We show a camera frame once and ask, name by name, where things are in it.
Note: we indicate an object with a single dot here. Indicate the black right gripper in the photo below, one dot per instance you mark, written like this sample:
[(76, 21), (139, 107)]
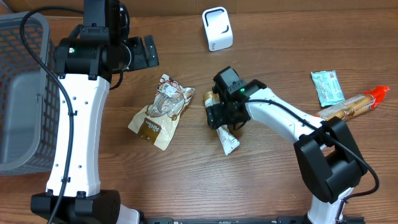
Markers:
[(219, 117)]

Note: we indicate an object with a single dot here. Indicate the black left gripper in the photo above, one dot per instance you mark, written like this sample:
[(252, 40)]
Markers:
[(143, 60)]

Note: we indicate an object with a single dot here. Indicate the white bamboo print tube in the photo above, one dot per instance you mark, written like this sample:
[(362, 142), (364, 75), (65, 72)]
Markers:
[(228, 141)]

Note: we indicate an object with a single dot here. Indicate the clear brown snack pouch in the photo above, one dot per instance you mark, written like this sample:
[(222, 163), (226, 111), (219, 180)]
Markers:
[(157, 122)]

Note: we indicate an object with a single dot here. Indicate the orange gold pasta package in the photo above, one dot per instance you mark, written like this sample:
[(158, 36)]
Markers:
[(355, 106)]

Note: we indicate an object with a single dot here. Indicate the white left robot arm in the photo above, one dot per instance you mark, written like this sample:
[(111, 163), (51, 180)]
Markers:
[(85, 62)]

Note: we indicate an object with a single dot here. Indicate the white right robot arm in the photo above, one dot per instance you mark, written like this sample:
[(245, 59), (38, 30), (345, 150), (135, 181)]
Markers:
[(328, 157)]

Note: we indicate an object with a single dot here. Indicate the white barcode scanner stand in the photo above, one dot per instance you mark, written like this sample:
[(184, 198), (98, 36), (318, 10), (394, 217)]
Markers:
[(217, 28)]

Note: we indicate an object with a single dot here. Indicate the grey plastic mesh basket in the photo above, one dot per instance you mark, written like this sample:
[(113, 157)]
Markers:
[(30, 103)]

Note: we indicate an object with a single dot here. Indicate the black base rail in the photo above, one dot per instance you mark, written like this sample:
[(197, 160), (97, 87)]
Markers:
[(248, 220)]

